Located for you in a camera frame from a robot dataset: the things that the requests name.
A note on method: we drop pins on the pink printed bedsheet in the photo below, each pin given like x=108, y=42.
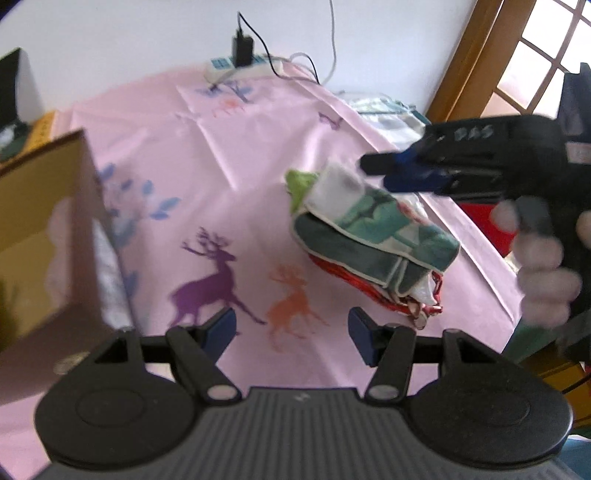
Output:
x=198, y=152

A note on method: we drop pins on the wooden door with glass panes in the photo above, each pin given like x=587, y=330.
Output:
x=466, y=55

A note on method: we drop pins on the lime green cloth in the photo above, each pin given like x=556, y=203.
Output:
x=300, y=184

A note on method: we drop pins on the brown cardboard box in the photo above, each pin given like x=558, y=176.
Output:
x=41, y=221

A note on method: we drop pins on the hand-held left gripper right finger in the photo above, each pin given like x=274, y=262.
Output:
x=362, y=337

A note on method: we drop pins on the striped folded blanket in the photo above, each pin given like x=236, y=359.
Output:
x=388, y=113

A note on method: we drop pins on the white power strip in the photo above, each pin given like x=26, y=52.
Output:
x=249, y=69

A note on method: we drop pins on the person's right hand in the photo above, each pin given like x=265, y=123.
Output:
x=540, y=251

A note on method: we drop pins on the multicoloured folded quilt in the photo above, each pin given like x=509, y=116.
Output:
x=540, y=350

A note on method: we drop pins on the red cushion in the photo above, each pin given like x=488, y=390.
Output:
x=487, y=226

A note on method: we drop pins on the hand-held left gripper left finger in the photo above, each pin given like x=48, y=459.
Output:
x=219, y=328

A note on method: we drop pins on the black charger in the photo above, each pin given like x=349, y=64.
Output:
x=241, y=50

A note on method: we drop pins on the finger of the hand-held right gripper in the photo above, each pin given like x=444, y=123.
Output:
x=415, y=181
x=392, y=161

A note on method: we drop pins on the red patterned cloth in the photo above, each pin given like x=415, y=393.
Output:
x=369, y=288

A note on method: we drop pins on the lotus print cloth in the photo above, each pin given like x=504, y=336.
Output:
x=369, y=221

